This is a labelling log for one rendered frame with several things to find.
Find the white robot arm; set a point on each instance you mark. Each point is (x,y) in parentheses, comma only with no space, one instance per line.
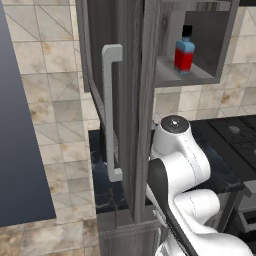
(186,156)

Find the grey wood base cabinet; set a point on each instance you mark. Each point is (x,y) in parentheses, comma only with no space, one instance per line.
(130,233)

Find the grey wood cupboard door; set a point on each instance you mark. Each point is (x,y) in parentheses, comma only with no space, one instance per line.
(133,100)

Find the blue and red bottle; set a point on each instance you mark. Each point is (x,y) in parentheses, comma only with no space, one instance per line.
(184,55)

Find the black hob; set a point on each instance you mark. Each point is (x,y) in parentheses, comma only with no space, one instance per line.
(238,136)

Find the dark blue fridge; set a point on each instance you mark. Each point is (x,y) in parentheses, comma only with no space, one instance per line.
(16,133)

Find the grey oven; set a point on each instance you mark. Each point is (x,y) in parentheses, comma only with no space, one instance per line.
(245,213)

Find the grey wood wall cupboard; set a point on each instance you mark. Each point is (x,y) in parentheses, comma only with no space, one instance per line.
(186,40)

